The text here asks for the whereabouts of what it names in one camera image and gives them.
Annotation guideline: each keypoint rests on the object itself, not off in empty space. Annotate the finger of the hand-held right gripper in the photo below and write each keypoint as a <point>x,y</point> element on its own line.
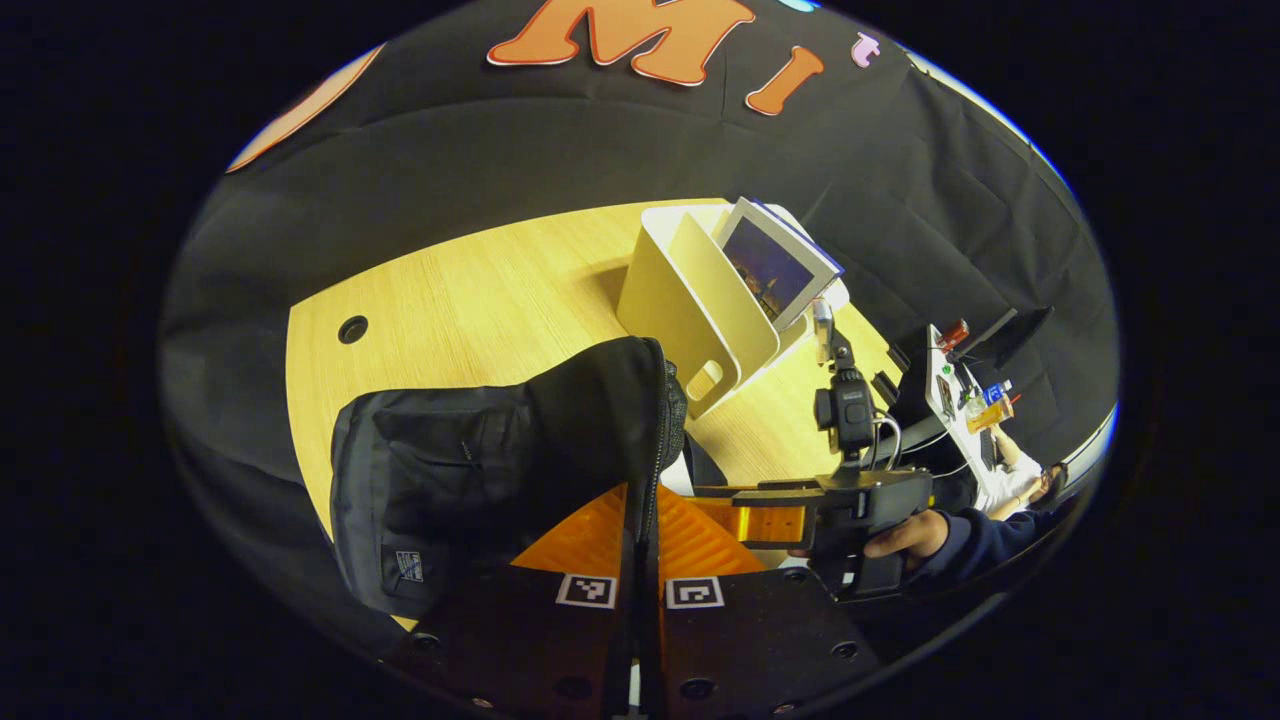
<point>775,525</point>

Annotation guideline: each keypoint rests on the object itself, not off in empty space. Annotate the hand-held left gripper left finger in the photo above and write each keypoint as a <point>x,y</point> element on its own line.
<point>625,640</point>

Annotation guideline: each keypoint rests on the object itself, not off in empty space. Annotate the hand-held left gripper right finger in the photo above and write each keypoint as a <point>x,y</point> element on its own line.
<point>652,640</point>

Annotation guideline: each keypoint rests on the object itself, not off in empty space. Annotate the blue book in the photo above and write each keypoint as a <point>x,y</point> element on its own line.
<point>770,270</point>

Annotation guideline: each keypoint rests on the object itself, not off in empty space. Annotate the white bookshelf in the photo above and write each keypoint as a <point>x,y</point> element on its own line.
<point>680,310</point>

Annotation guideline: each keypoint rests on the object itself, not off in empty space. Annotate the black schoolbag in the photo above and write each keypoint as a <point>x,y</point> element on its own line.
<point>480,460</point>

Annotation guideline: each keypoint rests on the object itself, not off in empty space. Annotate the black monitor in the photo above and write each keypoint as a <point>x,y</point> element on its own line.
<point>1010,335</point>

